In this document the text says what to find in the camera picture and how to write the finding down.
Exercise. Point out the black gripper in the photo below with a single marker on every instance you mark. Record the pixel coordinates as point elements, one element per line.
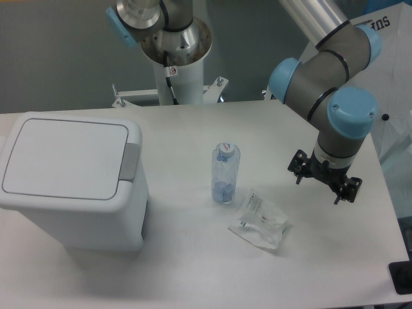
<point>346,189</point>

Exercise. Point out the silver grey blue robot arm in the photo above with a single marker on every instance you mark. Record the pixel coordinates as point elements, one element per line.
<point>316,89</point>

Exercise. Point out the white plastic trash can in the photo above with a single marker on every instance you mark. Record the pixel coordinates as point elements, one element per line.
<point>114,224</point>

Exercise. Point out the white trash can lid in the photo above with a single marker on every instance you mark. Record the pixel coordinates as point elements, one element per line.
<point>65,159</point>

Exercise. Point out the crumpled clear plastic bag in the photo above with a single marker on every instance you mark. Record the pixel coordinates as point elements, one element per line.
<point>259,221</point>

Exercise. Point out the clear plastic water bottle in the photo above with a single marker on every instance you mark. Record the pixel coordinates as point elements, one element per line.
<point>225,165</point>

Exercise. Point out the white umbrella with lettering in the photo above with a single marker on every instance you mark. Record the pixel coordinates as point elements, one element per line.
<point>388,78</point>

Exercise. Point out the black device at table edge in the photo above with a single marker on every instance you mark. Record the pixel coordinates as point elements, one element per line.
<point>401,276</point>

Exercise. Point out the grey lid push button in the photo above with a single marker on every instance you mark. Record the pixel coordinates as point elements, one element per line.
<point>129,162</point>

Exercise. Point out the white pedestal base frame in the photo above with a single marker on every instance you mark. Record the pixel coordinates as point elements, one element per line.
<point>135,95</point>

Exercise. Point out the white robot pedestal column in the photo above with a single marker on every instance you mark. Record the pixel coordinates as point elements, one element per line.
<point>177,59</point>

